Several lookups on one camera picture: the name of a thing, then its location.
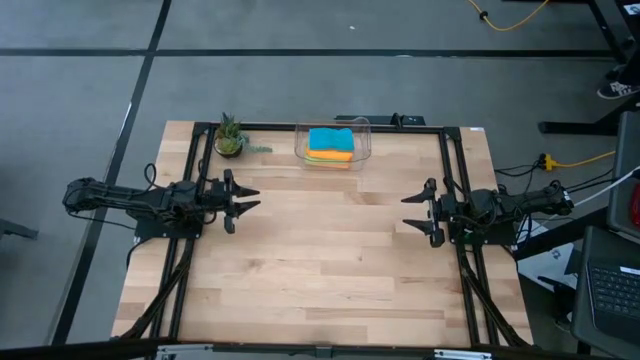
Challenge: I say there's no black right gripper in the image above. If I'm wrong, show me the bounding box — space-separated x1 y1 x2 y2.
400 177 464 249

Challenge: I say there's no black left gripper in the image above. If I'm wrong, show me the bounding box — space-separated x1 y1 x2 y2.
197 168 263 235

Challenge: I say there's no green microfiber towel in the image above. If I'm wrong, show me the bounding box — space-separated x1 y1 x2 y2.
303 154 351 167

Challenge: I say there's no orange microfiber towel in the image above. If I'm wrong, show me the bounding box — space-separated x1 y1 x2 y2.
305 146 354 163

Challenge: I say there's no teal microfiber towel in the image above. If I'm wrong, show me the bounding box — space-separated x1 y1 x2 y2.
307 127 356 153

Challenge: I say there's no potted succulent plant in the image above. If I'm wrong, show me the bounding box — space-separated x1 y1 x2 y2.
213 112 274 160

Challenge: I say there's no clear plastic container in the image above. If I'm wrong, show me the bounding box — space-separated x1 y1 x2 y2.
293 117 373 171

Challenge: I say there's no white cardboard box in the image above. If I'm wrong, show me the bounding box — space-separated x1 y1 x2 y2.
517 219 576 291

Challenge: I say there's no black desk crossbar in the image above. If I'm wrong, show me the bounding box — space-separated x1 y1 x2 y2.
514 207 609 261

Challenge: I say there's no black crossbeam with silver brackets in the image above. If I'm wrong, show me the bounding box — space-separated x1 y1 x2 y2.
0 338 584 360

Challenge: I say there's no grey open laptop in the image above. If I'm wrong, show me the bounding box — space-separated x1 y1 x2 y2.
571 225 640 359

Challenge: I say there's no red object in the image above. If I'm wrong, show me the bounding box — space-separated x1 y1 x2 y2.
629 182 640 229

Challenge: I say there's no dark furniture foot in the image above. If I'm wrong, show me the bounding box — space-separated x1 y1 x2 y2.
0 218 40 242

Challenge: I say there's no person's shoe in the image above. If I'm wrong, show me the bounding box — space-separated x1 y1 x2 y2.
596 80 640 101

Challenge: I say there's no person's leg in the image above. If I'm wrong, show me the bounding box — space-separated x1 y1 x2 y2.
604 47 640 86

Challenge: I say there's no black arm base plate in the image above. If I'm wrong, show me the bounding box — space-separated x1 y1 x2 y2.
133 209 207 240
445 219 517 246

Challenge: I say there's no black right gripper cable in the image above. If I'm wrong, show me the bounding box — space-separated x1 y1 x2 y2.
494 182 531 236

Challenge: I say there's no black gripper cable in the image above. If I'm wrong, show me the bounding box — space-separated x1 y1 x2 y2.
494 182 531 236
143 162 174 194

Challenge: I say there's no black aluminium table frame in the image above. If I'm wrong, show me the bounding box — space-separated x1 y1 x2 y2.
117 121 531 351

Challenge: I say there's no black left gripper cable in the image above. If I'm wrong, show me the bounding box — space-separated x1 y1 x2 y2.
143 162 174 194

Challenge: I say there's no black power cable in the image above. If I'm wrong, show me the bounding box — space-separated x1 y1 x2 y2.
494 152 616 224

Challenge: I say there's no yellow cable with plug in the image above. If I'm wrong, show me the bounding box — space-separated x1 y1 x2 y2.
538 149 617 171

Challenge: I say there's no black desk leg frame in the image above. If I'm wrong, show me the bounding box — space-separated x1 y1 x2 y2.
538 0 640 136

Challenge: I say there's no white cable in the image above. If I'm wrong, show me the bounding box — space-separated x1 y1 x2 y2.
572 167 640 209

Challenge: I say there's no yellow floor cable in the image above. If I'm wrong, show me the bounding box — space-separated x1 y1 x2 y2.
467 0 550 33

